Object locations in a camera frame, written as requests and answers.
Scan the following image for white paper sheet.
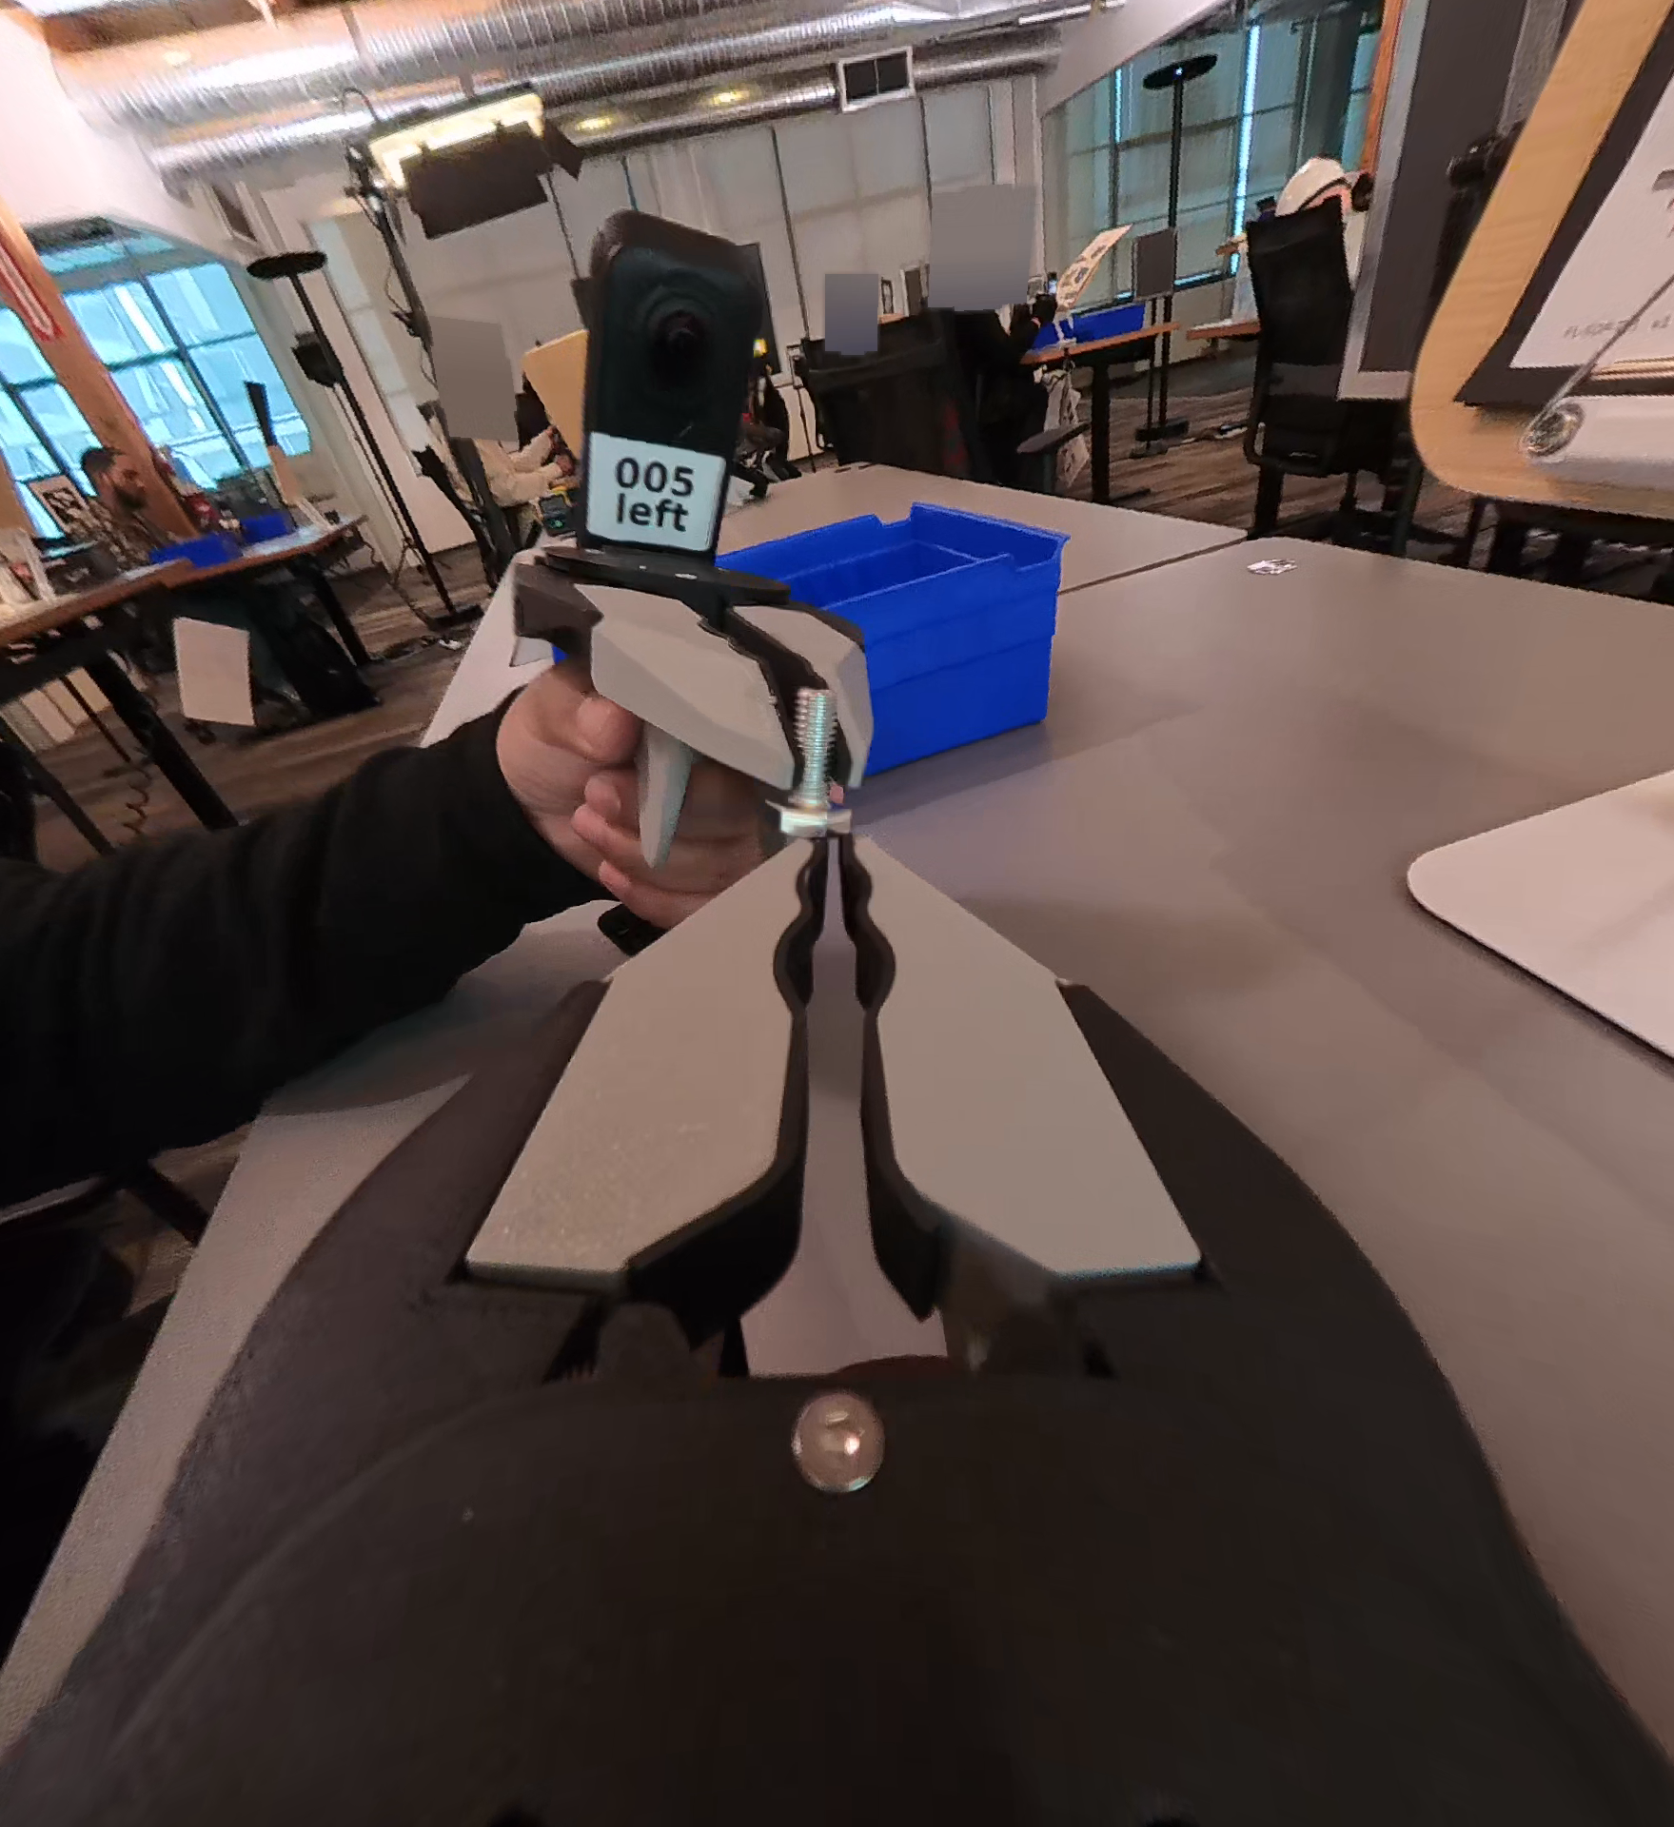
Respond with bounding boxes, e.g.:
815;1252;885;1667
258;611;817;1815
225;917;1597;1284
173;617;257;730

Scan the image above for person's left forearm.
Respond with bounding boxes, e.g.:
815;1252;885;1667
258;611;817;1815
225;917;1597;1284
0;698;610;1229

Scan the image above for person's left hand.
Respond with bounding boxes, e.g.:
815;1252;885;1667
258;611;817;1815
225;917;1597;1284
498;682;798;933

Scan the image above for black office chair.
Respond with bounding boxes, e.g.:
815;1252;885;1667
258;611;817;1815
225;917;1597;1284
1243;200;1426;540

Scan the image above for black floor lamp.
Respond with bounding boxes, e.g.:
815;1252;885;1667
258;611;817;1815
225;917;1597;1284
1148;53;1217;344
247;251;482;630

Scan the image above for wooden office desk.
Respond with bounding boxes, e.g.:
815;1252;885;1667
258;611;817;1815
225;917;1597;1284
0;517;370;835

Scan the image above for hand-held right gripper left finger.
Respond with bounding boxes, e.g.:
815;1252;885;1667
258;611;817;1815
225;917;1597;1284
462;840;829;1354

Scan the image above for metal page holder clip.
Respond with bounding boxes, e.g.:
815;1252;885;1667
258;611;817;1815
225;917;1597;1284
1522;216;1674;459

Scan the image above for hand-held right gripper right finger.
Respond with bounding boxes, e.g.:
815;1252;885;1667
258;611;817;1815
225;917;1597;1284
834;835;1207;1322

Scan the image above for silver ceiling duct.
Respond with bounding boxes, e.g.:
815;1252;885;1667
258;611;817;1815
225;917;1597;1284
58;0;1067;189

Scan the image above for white metal stand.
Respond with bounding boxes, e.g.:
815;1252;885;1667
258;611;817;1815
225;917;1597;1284
1407;406;1674;1108

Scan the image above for wooden display board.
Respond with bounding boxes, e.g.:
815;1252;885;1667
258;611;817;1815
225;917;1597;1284
1407;0;1674;505

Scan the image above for silver hex bolt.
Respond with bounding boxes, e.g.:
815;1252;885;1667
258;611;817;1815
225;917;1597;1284
765;689;857;845

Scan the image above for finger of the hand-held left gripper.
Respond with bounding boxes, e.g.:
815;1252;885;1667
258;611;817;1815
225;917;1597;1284
740;608;875;793
587;589;804;797

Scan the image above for black studio light panel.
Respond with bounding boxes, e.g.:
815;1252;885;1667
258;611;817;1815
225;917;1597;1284
351;93;584;241

